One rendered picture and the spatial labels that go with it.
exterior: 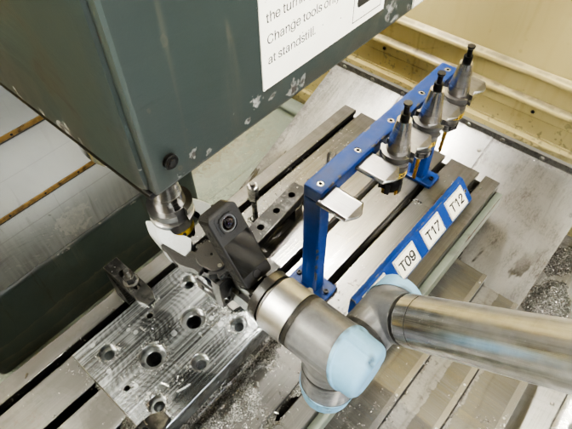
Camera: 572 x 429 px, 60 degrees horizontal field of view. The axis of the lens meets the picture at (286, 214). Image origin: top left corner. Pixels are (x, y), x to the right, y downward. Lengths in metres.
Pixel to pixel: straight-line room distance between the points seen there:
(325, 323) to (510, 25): 1.03
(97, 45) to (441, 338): 0.51
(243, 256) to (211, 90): 0.32
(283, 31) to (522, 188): 1.24
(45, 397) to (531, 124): 1.35
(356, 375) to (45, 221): 0.83
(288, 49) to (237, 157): 1.46
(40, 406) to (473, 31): 1.34
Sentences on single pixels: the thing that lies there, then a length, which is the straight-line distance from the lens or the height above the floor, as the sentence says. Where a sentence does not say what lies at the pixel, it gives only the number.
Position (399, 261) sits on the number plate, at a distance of 1.10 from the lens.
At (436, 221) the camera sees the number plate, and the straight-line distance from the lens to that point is 1.20.
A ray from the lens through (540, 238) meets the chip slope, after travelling 1.50.
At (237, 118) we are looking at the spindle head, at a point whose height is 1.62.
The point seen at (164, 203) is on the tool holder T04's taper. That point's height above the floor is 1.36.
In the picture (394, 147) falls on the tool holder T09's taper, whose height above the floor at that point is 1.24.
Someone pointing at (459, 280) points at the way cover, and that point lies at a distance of 1.38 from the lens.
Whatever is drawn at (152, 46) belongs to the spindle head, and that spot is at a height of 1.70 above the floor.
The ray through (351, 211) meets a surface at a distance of 0.82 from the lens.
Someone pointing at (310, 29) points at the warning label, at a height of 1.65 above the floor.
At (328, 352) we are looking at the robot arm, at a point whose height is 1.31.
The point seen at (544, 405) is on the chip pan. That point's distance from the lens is 1.37.
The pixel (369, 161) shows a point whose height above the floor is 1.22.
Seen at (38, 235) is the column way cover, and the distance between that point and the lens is 1.22.
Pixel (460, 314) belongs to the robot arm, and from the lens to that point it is 0.64.
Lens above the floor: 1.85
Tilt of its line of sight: 51 degrees down
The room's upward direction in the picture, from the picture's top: 1 degrees counter-clockwise
